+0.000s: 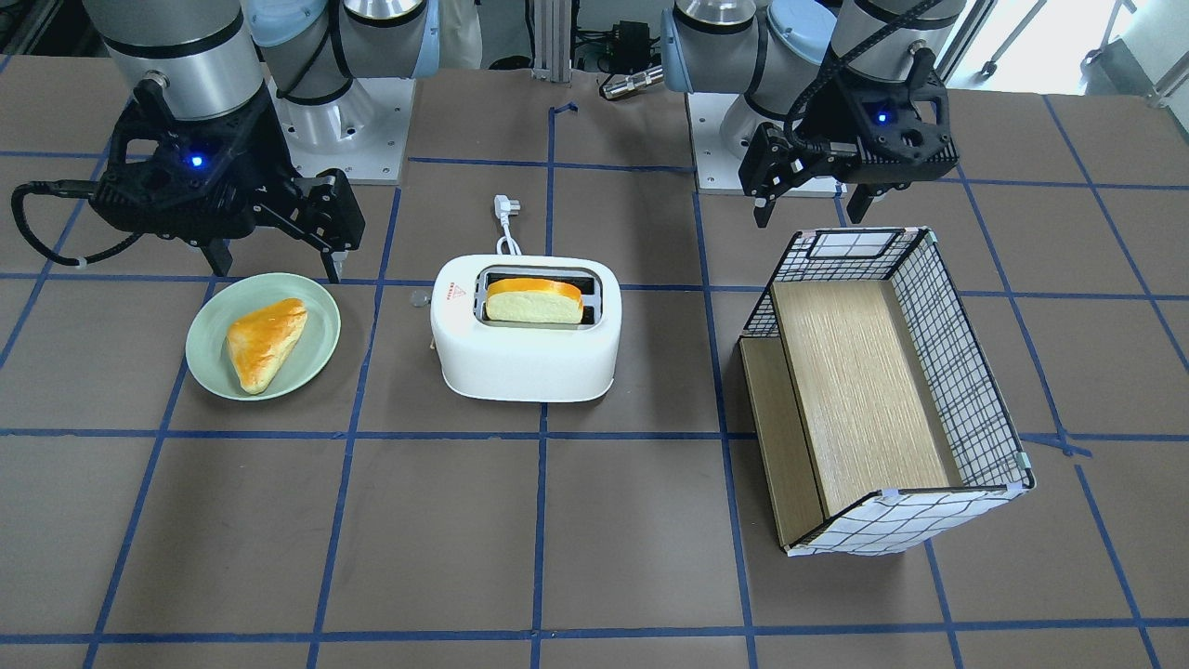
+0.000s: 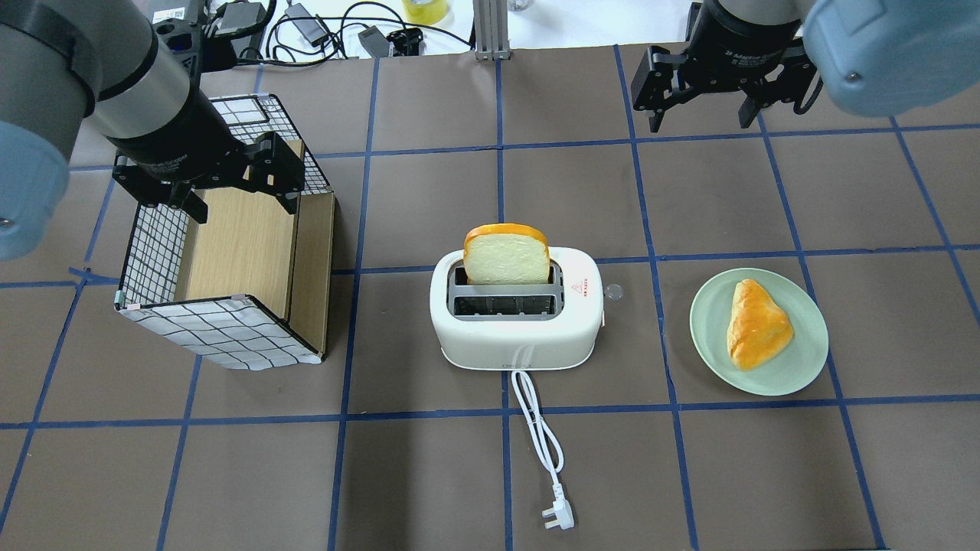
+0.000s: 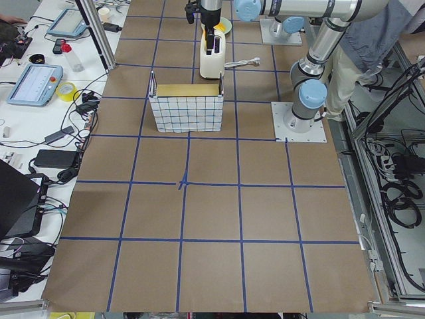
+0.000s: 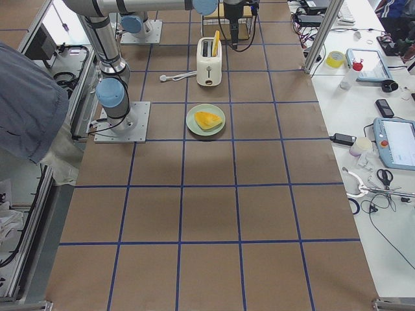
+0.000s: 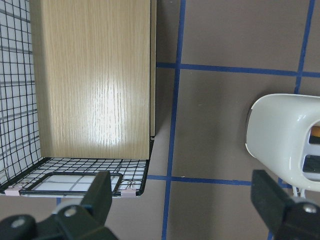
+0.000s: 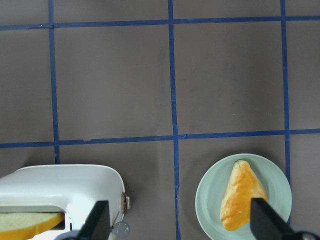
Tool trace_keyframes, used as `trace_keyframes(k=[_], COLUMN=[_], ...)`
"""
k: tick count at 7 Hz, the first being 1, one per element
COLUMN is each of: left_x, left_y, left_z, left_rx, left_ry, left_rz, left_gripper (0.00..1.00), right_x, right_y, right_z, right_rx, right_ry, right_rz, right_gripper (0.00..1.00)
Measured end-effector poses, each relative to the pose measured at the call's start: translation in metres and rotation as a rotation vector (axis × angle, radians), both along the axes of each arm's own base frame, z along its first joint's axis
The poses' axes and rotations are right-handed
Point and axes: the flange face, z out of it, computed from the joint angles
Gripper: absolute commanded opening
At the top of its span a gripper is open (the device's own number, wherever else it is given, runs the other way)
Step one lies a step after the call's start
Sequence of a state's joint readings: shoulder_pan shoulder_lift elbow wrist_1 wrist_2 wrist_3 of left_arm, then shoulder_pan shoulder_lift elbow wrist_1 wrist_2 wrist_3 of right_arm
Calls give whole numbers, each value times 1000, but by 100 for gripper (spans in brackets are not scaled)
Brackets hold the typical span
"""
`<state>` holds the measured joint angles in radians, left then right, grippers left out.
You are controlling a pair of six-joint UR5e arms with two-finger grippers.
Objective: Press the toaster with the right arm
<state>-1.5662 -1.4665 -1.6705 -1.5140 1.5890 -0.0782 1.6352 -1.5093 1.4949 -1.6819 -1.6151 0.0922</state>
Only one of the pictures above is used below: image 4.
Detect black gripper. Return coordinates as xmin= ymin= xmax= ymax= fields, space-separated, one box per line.
xmin=223 ymin=0 xmax=244 ymax=49

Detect white toaster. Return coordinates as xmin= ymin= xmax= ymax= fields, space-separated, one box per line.
xmin=196 ymin=37 xmax=222 ymax=87

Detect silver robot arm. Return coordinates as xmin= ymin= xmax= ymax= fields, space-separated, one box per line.
xmin=64 ymin=0 xmax=259 ymax=86
xmin=121 ymin=11 xmax=153 ymax=38

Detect yellow bread slice in toaster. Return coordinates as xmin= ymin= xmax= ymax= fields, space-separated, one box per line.
xmin=211 ymin=30 xmax=220 ymax=57

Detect green plate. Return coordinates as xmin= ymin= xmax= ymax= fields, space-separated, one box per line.
xmin=186 ymin=104 xmax=226 ymax=136

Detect yellow bread slice on plate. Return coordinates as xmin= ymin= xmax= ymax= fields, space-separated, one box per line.
xmin=194 ymin=111 xmax=222 ymax=130

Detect yellow tape roll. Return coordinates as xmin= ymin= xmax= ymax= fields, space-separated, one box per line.
xmin=326 ymin=51 xmax=346 ymax=68

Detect white squeeze bottle red cap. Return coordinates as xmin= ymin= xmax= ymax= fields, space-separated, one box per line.
xmin=339 ymin=60 xmax=363 ymax=90

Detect black power adapter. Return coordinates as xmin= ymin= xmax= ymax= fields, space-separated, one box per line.
xmin=329 ymin=133 xmax=357 ymax=146

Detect blue teach pendant far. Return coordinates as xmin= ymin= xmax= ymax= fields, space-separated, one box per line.
xmin=346 ymin=49 xmax=392 ymax=83

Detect blue teach pendant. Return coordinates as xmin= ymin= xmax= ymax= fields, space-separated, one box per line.
xmin=373 ymin=118 xmax=414 ymax=171
xmin=346 ymin=49 xmax=392 ymax=83

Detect white plastic cup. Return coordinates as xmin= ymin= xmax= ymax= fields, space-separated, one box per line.
xmin=349 ymin=137 xmax=373 ymax=157

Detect blue teach pendant near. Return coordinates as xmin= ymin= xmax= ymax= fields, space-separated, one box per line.
xmin=373 ymin=118 xmax=414 ymax=171

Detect black scissors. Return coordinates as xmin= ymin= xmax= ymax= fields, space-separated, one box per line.
xmin=376 ymin=168 xmax=394 ymax=190

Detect grey cloth cover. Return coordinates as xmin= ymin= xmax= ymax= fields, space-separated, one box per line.
xmin=1 ymin=42 xmax=69 ymax=163

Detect wire grid wooden box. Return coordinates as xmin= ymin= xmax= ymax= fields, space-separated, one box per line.
xmin=202 ymin=1 xmax=259 ymax=49

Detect white toaster power cord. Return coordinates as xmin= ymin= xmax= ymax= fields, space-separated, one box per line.
xmin=160 ymin=71 xmax=198 ymax=83

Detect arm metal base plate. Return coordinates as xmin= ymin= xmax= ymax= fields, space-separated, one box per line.
xmin=121 ymin=16 xmax=163 ymax=45
xmin=93 ymin=102 xmax=150 ymax=143

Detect aluminium frame post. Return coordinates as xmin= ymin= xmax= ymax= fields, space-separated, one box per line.
xmin=303 ymin=0 xmax=344 ymax=74

